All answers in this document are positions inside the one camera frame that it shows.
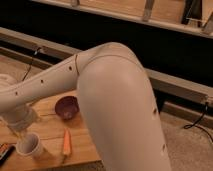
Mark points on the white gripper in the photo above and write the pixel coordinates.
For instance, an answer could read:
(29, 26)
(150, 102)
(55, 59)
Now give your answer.
(19, 119)

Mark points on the white ceramic cup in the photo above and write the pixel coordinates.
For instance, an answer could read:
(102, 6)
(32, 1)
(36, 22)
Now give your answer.
(29, 145)

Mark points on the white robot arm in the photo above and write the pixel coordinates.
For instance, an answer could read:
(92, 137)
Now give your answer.
(116, 100)

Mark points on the black orange object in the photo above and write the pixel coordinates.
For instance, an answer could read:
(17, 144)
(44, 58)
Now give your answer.
(6, 150)

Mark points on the orange carrot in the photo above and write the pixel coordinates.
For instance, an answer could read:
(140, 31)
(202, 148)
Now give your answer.
(67, 143)

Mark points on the purple bowl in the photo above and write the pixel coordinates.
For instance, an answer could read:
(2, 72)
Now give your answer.
(67, 107)

